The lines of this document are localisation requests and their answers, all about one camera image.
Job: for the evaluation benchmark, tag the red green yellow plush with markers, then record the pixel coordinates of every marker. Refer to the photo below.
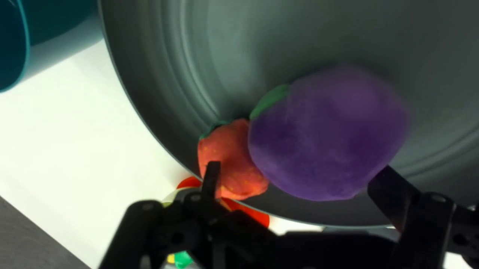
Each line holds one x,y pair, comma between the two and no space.
249,215

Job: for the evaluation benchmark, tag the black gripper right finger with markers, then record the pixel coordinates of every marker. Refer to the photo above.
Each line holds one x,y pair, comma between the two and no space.
394,199

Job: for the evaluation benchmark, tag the teal toy pot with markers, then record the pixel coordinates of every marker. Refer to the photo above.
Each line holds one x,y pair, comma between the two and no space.
13,49

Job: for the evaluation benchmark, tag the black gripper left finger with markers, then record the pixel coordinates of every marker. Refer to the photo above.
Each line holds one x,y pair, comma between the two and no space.
212,181

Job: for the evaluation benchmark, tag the red strawberry plush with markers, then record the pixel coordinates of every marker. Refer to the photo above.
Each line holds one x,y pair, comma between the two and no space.
230,154

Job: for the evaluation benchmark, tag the purple plum plush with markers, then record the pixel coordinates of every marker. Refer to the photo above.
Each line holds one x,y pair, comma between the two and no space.
330,135

